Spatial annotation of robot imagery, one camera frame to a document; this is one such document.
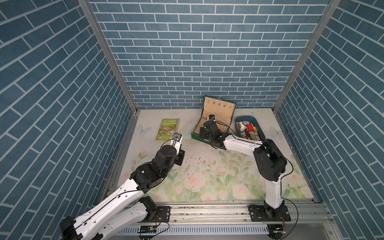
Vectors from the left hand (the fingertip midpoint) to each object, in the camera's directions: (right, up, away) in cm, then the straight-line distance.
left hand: (184, 146), depth 72 cm
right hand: (+11, +7, +24) cm, 27 cm away
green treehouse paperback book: (-16, +8, +33) cm, 38 cm away
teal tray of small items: (+43, +9, +36) cm, 56 cm away
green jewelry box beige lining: (+22, +19, +30) cm, 42 cm away
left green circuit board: (-18, -40, 0) cm, 44 cm away
